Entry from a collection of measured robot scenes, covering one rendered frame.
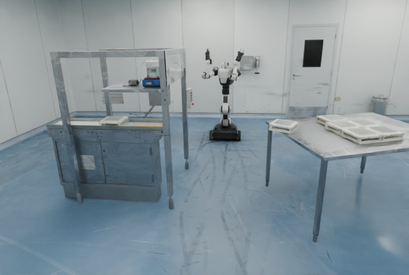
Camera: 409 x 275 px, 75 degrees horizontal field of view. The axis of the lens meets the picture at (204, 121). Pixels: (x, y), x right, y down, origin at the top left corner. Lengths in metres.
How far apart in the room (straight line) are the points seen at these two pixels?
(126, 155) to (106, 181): 0.45
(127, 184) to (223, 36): 4.22
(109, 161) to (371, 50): 5.86
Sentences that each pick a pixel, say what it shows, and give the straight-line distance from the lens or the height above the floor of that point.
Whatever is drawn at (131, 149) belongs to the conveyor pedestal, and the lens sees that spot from 3.08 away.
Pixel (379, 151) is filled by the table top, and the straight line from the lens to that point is 2.75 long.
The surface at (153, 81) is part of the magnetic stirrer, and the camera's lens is 2.80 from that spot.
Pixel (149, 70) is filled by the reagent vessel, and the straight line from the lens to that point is 2.83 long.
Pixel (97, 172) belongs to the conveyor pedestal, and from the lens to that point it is 3.39.
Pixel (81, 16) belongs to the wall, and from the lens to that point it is 7.36.
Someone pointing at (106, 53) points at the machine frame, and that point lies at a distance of 2.81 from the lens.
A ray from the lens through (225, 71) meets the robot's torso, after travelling 4.92.
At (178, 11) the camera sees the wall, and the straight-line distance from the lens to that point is 6.55.
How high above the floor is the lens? 1.79
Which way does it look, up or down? 17 degrees down
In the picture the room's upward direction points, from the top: 1 degrees counter-clockwise
